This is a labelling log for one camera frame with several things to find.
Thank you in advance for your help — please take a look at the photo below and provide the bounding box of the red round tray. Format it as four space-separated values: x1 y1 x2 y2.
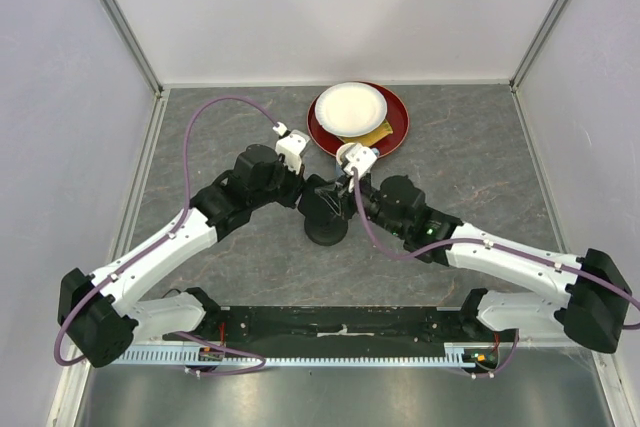
306 82 410 157

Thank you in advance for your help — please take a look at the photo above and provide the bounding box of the aluminium frame post right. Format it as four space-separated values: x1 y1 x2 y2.
508 0 604 93

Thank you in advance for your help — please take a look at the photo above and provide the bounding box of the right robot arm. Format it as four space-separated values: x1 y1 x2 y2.
347 169 639 354

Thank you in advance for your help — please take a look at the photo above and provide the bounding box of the aluminium frame post left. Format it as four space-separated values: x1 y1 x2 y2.
69 0 166 98

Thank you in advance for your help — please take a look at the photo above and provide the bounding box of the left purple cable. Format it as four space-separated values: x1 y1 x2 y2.
53 96 286 378

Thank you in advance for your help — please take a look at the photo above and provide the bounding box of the light blue cable duct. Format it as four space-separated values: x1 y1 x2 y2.
114 337 490 368

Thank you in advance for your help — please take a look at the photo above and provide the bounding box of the yellow sponge cloth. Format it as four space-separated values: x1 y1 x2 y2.
341 120 394 147

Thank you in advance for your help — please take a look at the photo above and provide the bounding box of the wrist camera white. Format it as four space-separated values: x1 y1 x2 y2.
339 142 379 183
273 122 310 175

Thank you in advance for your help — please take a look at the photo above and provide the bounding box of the aluminium frame post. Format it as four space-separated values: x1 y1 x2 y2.
69 0 166 98
508 0 604 93

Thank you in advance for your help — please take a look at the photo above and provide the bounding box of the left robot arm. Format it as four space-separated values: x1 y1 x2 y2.
58 133 307 368

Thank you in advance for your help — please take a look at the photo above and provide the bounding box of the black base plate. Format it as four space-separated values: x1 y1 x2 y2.
162 304 519 361

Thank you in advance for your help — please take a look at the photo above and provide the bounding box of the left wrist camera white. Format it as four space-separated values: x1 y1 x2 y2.
273 122 310 175

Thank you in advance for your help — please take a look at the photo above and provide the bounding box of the black phone stand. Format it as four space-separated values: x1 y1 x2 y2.
304 219 348 247

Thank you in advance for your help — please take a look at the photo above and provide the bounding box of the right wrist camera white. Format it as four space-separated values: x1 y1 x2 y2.
339 142 379 183

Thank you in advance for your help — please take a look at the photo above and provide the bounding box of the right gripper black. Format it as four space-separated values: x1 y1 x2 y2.
319 168 407 238

